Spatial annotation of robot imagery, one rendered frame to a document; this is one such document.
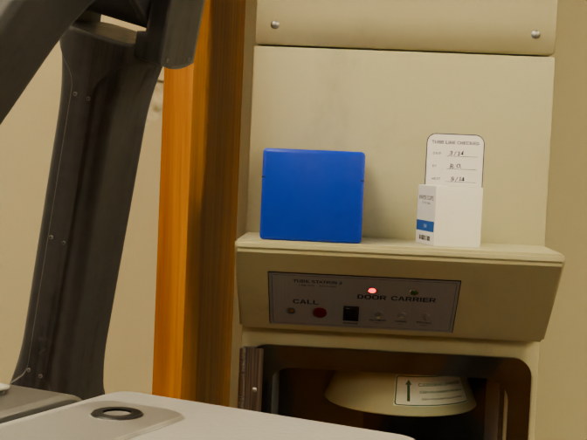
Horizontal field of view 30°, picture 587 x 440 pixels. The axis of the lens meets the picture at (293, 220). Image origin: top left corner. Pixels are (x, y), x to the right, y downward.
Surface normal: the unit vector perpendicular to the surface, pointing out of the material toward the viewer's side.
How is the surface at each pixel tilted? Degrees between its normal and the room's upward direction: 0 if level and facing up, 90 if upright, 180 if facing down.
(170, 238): 90
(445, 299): 135
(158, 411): 0
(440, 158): 90
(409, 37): 90
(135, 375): 90
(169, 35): 105
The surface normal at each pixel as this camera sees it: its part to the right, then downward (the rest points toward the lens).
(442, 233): 0.25, 0.06
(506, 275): -0.07, 0.74
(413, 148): -0.05, 0.05
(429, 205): -0.97, -0.03
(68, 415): 0.04, -1.00
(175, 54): 0.85, 0.32
